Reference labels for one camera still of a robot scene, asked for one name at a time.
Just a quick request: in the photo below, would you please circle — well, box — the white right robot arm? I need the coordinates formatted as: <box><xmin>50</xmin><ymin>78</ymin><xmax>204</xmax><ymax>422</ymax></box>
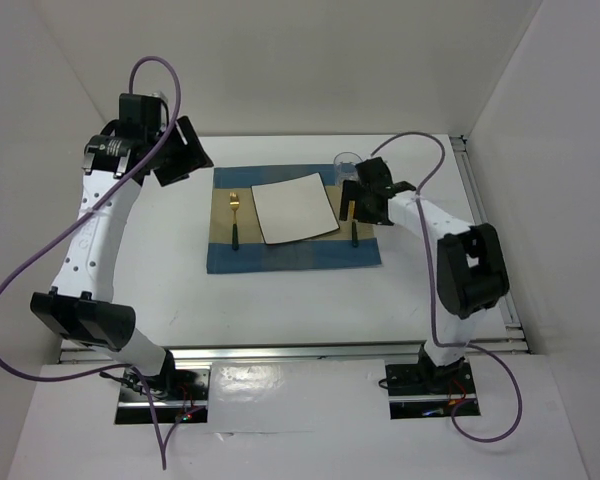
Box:
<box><xmin>339</xmin><ymin>157</ymin><xmax>509</xmax><ymax>392</ymax></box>

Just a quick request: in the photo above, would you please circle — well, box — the white square plate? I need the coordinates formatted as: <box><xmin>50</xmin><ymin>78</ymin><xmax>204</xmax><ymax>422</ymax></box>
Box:
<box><xmin>251</xmin><ymin>173</ymin><xmax>339</xmax><ymax>245</ymax></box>

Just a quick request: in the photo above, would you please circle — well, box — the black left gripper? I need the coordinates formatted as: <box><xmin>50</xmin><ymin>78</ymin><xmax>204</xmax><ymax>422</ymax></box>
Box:
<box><xmin>146</xmin><ymin>115</ymin><xmax>213</xmax><ymax>187</ymax></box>

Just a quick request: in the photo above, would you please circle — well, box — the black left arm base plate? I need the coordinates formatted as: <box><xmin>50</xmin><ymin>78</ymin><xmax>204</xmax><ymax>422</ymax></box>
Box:
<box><xmin>114</xmin><ymin>367</ymin><xmax>211</xmax><ymax>425</ymax></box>

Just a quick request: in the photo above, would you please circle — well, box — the clear plastic cup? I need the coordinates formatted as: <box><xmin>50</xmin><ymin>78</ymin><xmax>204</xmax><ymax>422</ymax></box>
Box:
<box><xmin>333</xmin><ymin>151</ymin><xmax>363</xmax><ymax>187</ymax></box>

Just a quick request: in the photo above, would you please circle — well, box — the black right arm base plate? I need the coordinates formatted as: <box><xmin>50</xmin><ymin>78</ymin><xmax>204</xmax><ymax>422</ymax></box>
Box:
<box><xmin>378</xmin><ymin>362</ymin><xmax>481</xmax><ymax>420</ymax></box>

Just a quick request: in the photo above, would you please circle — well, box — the aluminium front rail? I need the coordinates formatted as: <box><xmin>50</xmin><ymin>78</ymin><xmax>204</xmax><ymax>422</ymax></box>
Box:
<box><xmin>58</xmin><ymin>339</ymin><xmax>530</xmax><ymax>364</ymax></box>

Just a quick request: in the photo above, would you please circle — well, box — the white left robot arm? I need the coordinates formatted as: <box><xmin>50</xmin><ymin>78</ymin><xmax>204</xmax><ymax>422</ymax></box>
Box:
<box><xmin>30</xmin><ymin>93</ymin><xmax>213</xmax><ymax>399</ymax></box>

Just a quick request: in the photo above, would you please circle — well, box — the gold knife green handle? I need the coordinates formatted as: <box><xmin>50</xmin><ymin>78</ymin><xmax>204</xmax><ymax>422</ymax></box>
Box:
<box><xmin>348</xmin><ymin>200</ymin><xmax>359</xmax><ymax>248</ymax></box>

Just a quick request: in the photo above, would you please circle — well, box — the blue beige striped placemat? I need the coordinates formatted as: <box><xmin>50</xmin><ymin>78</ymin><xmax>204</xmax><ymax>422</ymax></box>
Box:
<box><xmin>206</xmin><ymin>164</ymin><xmax>381</xmax><ymax>274</ymax></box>

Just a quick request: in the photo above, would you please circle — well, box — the gold fork green handle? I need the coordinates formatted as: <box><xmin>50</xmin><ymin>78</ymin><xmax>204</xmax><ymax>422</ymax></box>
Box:
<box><xmin>229</xmin><ymin>192</ymin><xmax>240</xmax><ymax>251</ymax></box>

